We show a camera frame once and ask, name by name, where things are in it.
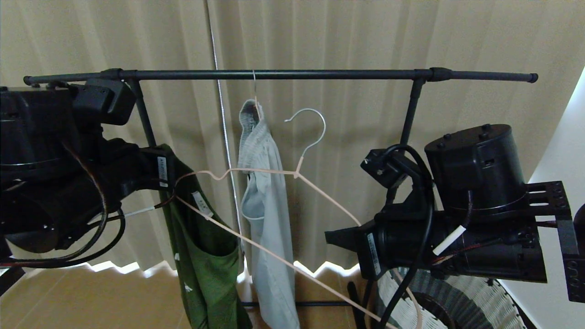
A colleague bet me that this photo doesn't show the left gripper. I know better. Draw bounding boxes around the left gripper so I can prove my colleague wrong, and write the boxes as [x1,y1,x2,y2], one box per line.
[0,137,176,254]

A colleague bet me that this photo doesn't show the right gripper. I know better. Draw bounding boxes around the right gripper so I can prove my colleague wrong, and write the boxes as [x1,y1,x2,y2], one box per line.
[356,208,548,283]

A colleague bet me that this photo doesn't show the pink clothes hanger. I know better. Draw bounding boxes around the pink clothes hanger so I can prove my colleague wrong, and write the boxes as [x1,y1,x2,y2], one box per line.
[174,108,423,329]
[253,69,264,120]

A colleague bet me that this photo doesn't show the pale grey shorts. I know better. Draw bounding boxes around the pale grey shorts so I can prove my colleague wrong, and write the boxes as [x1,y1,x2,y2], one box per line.
[238,100,300,329]

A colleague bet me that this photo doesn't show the green garment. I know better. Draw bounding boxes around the green garment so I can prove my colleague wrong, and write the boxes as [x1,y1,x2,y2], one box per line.
[158,144,253,329]

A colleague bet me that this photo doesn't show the white laundry basket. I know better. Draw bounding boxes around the white laundry basket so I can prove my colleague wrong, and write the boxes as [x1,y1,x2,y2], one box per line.
[377,267,526,329]

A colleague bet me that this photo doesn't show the black clothes rack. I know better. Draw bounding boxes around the black clothes rack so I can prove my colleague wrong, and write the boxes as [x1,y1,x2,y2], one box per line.
[23,67,538,329]

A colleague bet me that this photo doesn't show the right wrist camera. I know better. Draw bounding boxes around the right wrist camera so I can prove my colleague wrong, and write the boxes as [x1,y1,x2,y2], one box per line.
[360,145,423,189]

